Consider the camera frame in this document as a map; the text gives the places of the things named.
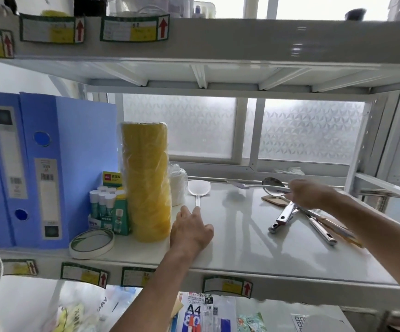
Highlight person's left hand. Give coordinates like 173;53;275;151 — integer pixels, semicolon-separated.
170;205;215;255

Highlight person's right hand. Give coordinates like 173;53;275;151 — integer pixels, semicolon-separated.
284;179;341;213

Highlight steel ladle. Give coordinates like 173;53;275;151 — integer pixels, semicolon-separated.
262;177;292;198

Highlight white plastic spoon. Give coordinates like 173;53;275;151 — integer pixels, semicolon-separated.
188;180;206;209

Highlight person's right forearm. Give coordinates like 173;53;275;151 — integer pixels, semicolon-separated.
330;192;400;298

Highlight person's left forearm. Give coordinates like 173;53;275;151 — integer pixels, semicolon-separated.
109;250;201;332

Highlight wooden spatula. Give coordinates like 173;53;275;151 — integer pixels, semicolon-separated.
261;194;363;248

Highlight stack of white paper cups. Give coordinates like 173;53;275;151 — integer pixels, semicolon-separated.
169;164;189;207

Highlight wrapped stack of yellow tape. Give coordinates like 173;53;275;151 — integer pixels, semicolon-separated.
119;122;172;243

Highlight steel spatula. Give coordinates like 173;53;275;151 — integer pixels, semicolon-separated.
225;179;290;190

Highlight green glue stick box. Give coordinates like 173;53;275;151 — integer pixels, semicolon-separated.
88;171;131;236

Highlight cluster of white glue sticks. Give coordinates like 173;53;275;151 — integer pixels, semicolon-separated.
89;185;126;218

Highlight printed paper pack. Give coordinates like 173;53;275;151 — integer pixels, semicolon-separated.
176;292;238;332

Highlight white tape roll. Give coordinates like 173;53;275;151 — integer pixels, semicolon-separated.
69;228;115;260

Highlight green patterned packet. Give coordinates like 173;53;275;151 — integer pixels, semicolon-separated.
236;312;268;332

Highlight white cardboard box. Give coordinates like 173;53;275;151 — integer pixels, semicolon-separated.
291;313;356;332

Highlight white metal shelf rack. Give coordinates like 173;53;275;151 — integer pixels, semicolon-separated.
0;12;400;310

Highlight clear plastic bag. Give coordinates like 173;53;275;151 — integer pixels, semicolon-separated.
0;273;142;332

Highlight black round object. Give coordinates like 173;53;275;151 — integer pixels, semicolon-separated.
344;8;368;22

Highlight clear plastic container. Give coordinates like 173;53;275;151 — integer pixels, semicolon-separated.
108;0;218;19

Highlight steel utensil handle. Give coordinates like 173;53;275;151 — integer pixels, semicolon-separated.
268;202;299;234
300;209;338;246

